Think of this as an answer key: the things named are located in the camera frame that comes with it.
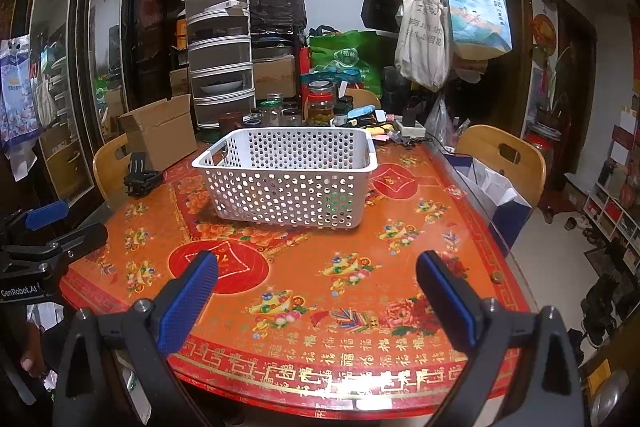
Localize brown round pot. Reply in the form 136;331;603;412
218;112;244;134

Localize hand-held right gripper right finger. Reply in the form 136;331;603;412
416;250;587;427

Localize red round wall ornament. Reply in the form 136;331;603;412
531;13;557;58

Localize dark wooden mirrored wardrobe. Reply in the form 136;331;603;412
0;0;198;228

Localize large glass pickle jar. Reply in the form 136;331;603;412
306;80;336;128

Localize beige canvas tote bag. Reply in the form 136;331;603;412
395;0;453;92

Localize dark wooden door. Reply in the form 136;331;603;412
530;0;598;208

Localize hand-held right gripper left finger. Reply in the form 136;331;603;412
52;250;220;427

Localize potted orchid plant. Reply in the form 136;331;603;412
537;47;573;128

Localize blue white snack bag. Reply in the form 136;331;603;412
0;34;38;152

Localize wooden chair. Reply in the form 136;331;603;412
92;134;133;208
345;88;382;110
455;125;547;208

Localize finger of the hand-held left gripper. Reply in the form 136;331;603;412
49;223;109;261
2;200;70;231

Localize illustrated blue tote bag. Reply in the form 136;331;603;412
444;0;514;60

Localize person's left hand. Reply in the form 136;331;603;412
17;319;51;380

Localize black shoe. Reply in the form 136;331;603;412
580;274;618;348

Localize black folding phone stand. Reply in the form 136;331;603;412
124;152;165;198

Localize white power strip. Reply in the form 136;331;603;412
395;119;427;140

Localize small glass jar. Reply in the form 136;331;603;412
260;101;282;128

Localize taped cardboard box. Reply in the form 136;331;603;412
252;57;298;100

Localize orange red printed tablecloth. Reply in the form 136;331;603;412
59;137;533;413

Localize green shopping bag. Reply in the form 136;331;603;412
309;31;383;95

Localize tiered food storage rack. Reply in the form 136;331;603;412
185;0;257;132

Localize white perforated plastic basket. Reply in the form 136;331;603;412
191;127;379;229

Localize open cardboard box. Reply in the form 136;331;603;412
117;94;198;172

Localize blue white paper bag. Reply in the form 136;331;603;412
445;154;533;250

